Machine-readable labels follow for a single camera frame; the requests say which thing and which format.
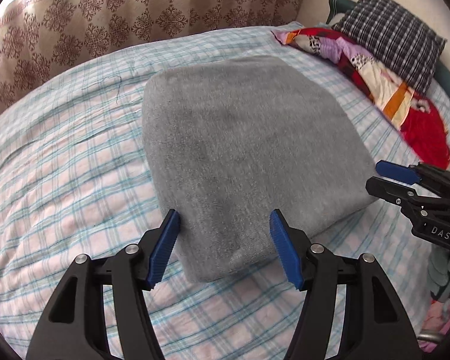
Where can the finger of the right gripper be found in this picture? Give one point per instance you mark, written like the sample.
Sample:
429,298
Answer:
401,172
399,194

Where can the right hand teal glove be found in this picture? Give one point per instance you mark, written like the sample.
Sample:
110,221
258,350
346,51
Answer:
438,273

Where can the pink red cloth pile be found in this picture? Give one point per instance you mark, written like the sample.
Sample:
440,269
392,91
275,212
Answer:
437,320

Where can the red floral quilt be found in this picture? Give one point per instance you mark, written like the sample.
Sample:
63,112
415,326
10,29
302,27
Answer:
412,114

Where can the dark plaid pillow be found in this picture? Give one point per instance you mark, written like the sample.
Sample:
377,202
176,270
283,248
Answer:
400,40

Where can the patterned beige curtain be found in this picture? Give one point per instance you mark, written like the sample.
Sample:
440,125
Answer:
40,39

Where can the metal curved chair rail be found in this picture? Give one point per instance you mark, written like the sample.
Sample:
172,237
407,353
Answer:
431,336

